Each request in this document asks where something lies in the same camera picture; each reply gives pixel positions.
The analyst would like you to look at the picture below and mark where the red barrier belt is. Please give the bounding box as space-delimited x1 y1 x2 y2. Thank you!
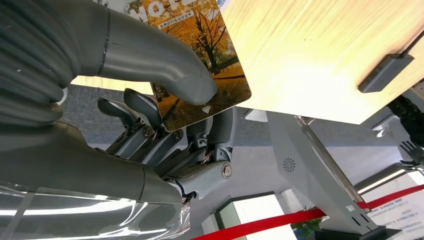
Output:
190 183 424 240

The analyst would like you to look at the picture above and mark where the green plant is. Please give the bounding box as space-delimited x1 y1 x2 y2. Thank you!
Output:
291 216 327 239

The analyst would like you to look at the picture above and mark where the black square USB device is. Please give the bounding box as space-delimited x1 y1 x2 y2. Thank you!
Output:
357 52 416 94

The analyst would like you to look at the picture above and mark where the black humanoid robot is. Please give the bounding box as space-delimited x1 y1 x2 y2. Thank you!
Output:
385 94 424 167

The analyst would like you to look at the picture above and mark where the thin black USB cable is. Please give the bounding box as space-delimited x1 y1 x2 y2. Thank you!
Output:
399 29 424 57

